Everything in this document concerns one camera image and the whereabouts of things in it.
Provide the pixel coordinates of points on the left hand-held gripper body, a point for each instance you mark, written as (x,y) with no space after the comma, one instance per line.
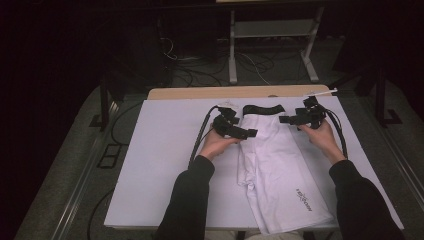
(222,126)

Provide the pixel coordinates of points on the white shorts with black waistband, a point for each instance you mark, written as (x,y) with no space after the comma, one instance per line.
(276,160)

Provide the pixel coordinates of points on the white board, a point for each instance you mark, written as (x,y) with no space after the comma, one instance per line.
(160,150)

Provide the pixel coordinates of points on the person's right hand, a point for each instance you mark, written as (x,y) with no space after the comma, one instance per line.
(323,140)

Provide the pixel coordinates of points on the person's left hand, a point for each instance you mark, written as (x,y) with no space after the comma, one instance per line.
(215,145)

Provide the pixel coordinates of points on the white metal stand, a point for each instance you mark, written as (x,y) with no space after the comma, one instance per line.
(232,50)

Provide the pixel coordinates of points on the wooden table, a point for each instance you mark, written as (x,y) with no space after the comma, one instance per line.
(206,92)

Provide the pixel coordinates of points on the metal floor rail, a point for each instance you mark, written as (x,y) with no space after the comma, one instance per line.
(80,193)
(406,166)

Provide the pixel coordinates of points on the person's legs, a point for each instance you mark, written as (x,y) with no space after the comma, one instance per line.
(253,236)

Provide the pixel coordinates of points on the black floor box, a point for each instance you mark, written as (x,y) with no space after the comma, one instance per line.
(115,150)

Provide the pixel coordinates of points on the black metal stand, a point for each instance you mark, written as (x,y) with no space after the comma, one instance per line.
(380,96)
(104,100)

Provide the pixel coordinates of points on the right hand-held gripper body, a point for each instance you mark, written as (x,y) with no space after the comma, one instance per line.
(313,115)

